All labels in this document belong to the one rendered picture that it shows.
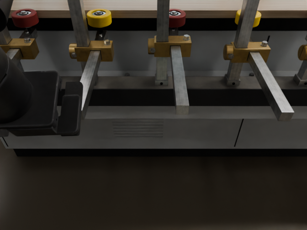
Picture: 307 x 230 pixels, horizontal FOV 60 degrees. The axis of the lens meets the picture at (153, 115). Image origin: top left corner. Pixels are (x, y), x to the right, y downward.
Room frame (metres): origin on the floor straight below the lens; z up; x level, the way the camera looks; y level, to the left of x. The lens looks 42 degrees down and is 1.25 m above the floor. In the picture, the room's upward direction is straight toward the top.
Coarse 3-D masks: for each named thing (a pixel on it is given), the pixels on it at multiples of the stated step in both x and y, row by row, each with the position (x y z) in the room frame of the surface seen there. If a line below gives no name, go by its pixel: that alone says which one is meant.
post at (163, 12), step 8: (160, 0) 0.76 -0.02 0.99; (168, 0) 0.76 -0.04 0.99; (160, 8) 0.76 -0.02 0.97; (168, 8) 0.76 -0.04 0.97; (160, 16) 0.76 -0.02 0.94; (168, 16) 0.76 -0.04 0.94; (160, 24) 0.76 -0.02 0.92; (168, 24) 0.76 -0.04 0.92; (160, 32) 0.76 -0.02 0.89; (168, 32) 0.76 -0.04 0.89; (160, 40) 0.76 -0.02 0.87; (160, 64) 0.76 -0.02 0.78; (160, 72) 0.76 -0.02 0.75
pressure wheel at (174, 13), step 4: (172, 12) 0.88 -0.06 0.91; (176, 12) 0.89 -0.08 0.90; (180, 12) 0.89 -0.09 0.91; (184, 12) 0.89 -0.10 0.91; (172, 16) 0.85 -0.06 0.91; (176, 16) 0.85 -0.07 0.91; (180, 16) 0.85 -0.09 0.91; (184, 16) 0.86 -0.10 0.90; (172, 20) 0.84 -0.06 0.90; (176, 20) 0.84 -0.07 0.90; (180, 20) 0.85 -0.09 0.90; (184, 20) 0.86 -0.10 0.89; (172, 24) 0.84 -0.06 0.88; (176, 24) 0.84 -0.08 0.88; (180, 24) 0.85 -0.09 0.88; (184, 24) 0.87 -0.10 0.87
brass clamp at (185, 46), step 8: (152, 40) 0.77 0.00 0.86; (168, 40) 0.77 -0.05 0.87; (176, 40) 0.77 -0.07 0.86; (184, 40) 0.77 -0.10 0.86; (152, 48) 0.75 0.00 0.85; (160, 48) 0.75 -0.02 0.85; (168, 48) 0.75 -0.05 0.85; (184, 48) 0.75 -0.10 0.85; (160, 56) 0.75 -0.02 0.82; (168, 56) 0.75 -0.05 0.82; (184, 56) 0.75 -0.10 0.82
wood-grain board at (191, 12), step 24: (24, 0) 1.01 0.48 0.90; (48, 0) 1.01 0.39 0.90; (96, 0) 1.01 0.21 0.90; (120, 0) 1.02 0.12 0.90; (144, 0) 1.02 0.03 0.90; (192, 0) 1.02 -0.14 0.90; (216, 0) 1.02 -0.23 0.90; (240, 0) 1.02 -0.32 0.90; (264, 0) 1.02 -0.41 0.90; (288, 0) 1.02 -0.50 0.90
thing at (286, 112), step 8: (256, 56) 0.73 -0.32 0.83; (256, 64) 0.68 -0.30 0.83; (264, 64) 0.68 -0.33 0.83; (256, 72) 0.66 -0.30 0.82; (264, 72) 0.64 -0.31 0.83; (264, 80) 0.60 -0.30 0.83; (272, 80) 0.60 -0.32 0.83; (264, 88) 0.59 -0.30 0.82; (272, 88) 0.56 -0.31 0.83; (272, 96) 0.53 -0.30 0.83; (280, 96) 0.53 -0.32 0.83; (272, 104) 0.52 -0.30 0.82; (280, 104) 0.50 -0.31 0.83; (288, 104) 0.50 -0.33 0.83; (280, 112) 0.47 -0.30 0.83; (288, 112) 0.47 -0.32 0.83; (280, 120) 0.47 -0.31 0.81; (288, 120) 0.47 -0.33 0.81
